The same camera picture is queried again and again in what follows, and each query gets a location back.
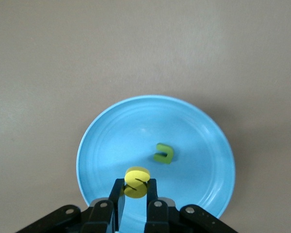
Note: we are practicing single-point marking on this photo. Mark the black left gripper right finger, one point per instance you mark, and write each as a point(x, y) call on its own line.
point(160, 216)

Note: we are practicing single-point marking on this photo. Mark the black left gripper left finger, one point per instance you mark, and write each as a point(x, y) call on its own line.
point(97, 216)

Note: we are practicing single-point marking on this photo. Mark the yellow foam letter s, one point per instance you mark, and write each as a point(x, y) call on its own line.
point(135, 173)

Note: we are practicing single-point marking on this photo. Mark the green foam letter n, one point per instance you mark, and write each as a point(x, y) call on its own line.
point(169, 155)

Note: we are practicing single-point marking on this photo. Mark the blue plate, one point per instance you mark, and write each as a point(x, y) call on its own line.
point(184, 121)

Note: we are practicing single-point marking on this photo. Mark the table cover sheet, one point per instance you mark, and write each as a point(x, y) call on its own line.
point(63, 48)

